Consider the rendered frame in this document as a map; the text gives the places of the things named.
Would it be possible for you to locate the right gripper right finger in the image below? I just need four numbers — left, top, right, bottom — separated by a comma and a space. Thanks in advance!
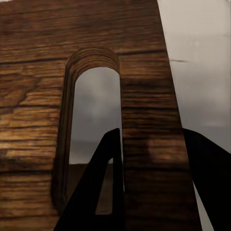
183, 128, 231, 231

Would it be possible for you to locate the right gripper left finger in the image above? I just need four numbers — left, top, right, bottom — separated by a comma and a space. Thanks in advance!
53, 128, 126, 231

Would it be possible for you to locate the cutting board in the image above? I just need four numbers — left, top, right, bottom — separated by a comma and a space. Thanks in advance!
0, 0, 202, 231

